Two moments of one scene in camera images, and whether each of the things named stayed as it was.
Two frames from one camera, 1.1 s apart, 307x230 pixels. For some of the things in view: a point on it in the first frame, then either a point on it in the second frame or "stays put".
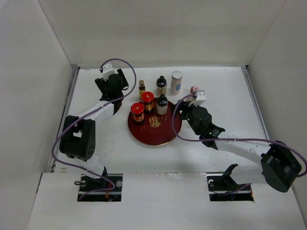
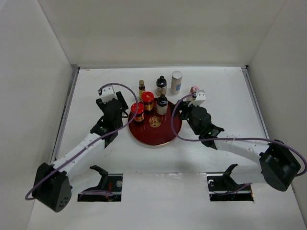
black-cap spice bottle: x=161 y=86 stays put
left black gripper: x=102 y=85 -> x=123 y=107
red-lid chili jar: x=147 y=99 stays put
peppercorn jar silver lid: x=176 y=82 stays put
